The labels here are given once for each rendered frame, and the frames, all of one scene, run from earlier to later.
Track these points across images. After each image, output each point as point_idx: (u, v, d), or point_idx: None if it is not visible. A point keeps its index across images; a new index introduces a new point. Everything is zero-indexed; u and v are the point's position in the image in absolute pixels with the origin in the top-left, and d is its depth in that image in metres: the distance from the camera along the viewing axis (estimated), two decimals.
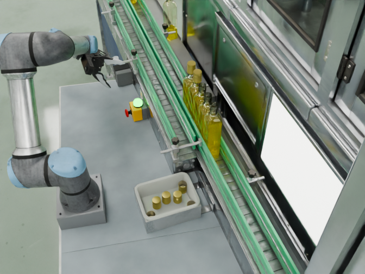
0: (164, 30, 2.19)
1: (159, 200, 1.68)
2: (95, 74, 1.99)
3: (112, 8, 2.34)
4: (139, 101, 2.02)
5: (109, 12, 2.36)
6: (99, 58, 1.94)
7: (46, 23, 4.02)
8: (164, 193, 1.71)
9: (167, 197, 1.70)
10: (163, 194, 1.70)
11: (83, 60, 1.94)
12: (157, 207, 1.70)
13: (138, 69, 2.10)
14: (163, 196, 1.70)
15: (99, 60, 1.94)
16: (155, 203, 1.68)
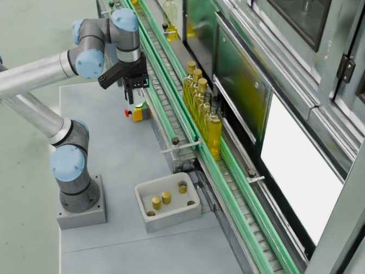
0: (164, 30, 2.19)
1: (159, 200, 1.68)
2: (121, 80, 1.49)
3: (112, 8, 2.34)
4: None
5: (109, 12, 2.36)
6: (126, 88, 1.42)
7: (46, 23, 4.02)
8: (164, 193, 1.71)
9: (167, 197, 1.70)
10: (163, 194, 1.70)
11: (118, 66, 1.40)
12: (157, 207, 1.70)
13: None
14: (163, 196, 1.70)
15: (125, 87, 1.42)
16: (155, 203, 1.68)
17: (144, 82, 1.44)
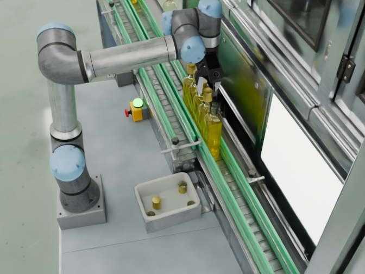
0: None
1: (159, 200, 1.68)
2: (199, 76, 1.54)
3: (112, 8, 2.34)
4: (139, 101, 2.02)
5: (109, 12, 2.36)
6: None
7: (46, 23, 4.02)
8: (206, 91, 1.60)
9: (211, 89, 1.60)
10: (208, 92, 1.59)
11: (210, 57, 1.47)
12: (157, 207, 1.70)
13: (138, 69, 2.10)
14: (211, 92, 1.59)
15: None
16: (155, 203, 1.68)
17: None
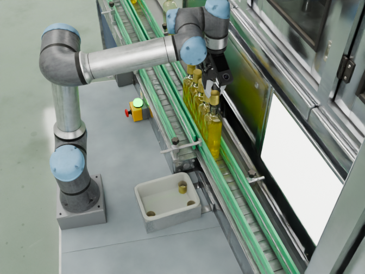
0: (164, 30, 2.19)
1: (216, 90, 1.55)
2: (206, 80, 1.48)
3: (112, 8, 2.34)
4: (139, 101, 2.02)
5: (109, 12, 2.36)
6: None
7: (46, 23, 4.02)
8: None
9: (211, 89, 1.60)
10: None
11: (218, 59, 1.41)
12: (219, 98, 1.56)
13: (138, 69, 2.10)
14: None
15: None
16: (219, 93, 1.54)
17: None
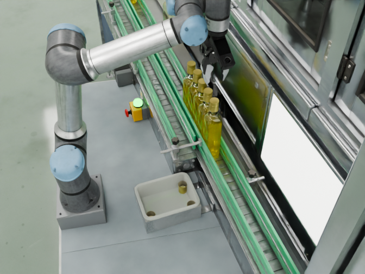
0: None
1: (215, 98, 1.57)
2: (207, 64, 1.43)
3: (112, 8, 2.34)
4: (139, 101, 2.02)
5: (109, 12, 2.36)
6: None
7: (46, 23, 4.02)
8: (206, 91, 1.60)
9: (211, 89, 1.60)
10: (208, 92, 1.59)
11: (219, 42, 1.36)
12: (218, 105, 1.59)
13: (138, 69, 2.10)
14: (211, 92, 1.59)
15: None
16: (219, 101, 1.56)
17: None
